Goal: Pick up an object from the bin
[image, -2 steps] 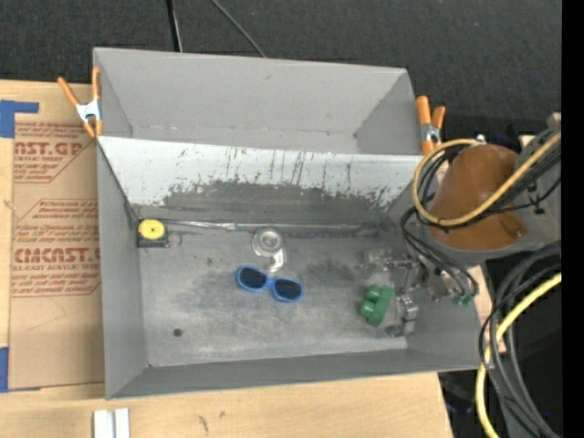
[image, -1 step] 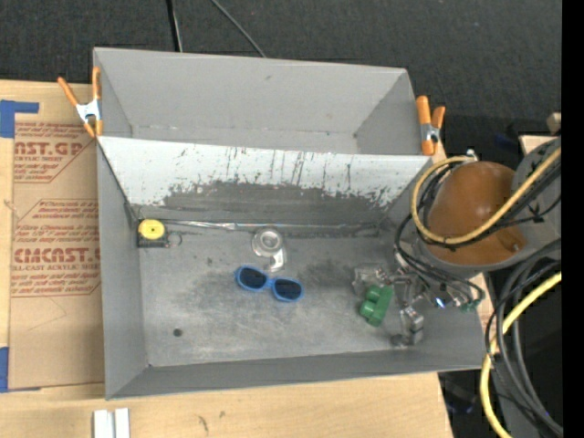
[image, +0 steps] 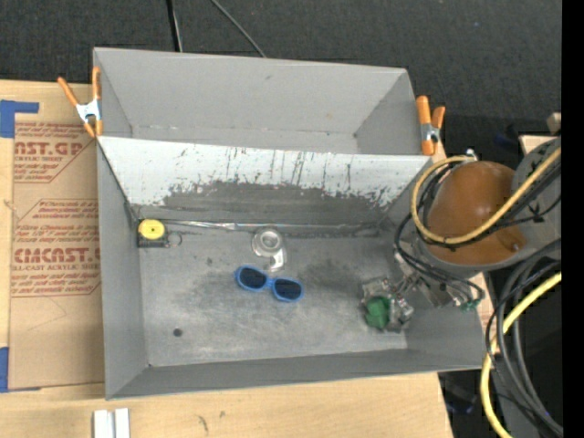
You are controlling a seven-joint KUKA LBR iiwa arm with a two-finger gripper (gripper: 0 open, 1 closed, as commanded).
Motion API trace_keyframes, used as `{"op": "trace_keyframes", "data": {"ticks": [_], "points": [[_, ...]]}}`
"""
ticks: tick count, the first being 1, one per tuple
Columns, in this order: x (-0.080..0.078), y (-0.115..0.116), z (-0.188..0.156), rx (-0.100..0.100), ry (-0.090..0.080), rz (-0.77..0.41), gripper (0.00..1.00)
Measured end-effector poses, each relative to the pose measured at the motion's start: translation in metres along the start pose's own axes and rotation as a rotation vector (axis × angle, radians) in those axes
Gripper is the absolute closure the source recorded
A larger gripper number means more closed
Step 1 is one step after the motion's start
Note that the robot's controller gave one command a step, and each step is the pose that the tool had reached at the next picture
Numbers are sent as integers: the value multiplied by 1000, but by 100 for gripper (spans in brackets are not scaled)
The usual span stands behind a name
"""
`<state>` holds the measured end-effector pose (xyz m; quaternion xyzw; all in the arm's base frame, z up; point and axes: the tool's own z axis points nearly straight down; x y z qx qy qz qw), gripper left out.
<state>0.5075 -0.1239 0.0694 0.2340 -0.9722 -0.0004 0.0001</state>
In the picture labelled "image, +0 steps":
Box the grey metal bin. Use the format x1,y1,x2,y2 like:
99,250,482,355
92,47,487,402

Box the clear glass cup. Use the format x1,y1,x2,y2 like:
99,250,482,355
250,226,289,274

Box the yellow and black tape measure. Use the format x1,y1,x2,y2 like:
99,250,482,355
136,218,172,249

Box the blue sunglasses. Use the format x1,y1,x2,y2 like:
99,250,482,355
234,265,306,304

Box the brown cardboard board, red print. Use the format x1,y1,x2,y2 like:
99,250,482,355
0,78,108,394

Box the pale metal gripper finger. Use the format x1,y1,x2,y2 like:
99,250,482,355
387,298,415,334
362,279,395,299

